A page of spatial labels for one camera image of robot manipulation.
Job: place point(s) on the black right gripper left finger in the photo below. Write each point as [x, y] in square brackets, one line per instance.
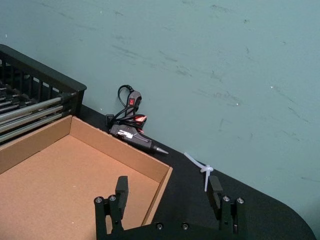
[117, 207]

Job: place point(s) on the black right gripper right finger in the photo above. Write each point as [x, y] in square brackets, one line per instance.
[226, 212]

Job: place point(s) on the black table cloth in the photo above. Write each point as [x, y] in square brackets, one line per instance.
[187, 195]

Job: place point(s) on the small white three-armed plastic piece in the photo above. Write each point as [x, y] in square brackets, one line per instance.
[206, 171]

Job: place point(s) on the shallow brown cardboard tray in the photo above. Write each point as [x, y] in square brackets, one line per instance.
[62, 175]

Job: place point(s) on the black rack with steel bars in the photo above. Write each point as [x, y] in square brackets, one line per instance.
[37, 112]

